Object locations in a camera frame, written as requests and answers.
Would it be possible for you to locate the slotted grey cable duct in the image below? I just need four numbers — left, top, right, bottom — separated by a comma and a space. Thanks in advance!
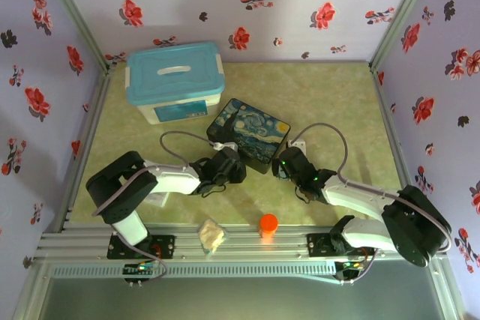
47, 262, 341, 280

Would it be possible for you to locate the aluminium side frame rail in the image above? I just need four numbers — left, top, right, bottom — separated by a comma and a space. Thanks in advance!
369, 64, 416, 196
54, 67, 116, 233

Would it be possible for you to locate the orange capped bottle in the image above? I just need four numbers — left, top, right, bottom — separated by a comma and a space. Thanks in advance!
258, 213, 280, 241

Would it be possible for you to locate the aluminium front frame rail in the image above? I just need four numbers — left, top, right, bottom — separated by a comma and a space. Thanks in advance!
37, 222, 449, 262

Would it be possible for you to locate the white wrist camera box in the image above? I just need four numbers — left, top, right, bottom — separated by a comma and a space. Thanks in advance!
286, 139, 308, 157
212, 140, 240, 153

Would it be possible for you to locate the beige wrapped snack packet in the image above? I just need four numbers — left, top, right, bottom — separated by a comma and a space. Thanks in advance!
196, 218, 225, 256

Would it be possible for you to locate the grey right arm cable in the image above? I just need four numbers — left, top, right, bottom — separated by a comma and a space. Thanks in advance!
288, 122, 453, 286

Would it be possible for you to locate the aluminium frame post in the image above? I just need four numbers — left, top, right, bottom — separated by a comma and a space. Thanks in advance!
34, 0, 112, 72
368, 0, 439, 70

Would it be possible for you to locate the small white packet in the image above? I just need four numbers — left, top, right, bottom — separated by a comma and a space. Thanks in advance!
148, 191, 169, 209

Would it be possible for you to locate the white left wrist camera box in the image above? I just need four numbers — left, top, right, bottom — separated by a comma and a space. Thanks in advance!
212, 140, 240, 153

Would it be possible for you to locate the storage box with blue lid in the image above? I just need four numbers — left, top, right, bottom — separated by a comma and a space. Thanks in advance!
124, 42, 227, 127

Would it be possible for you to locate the small circuit board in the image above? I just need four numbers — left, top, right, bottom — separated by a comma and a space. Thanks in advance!
122, 262, 159, 277
334, 259, 368, 280

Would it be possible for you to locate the starry night tin box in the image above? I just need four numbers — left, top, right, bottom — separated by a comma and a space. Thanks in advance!
205, 97, 292, 175

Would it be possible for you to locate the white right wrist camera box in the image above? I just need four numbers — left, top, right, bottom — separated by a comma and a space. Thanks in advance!
286, 139, 308, 157

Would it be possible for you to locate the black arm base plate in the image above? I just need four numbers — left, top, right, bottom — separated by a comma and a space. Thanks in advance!
306, 232, 377, 259
106, 234, 177, 261

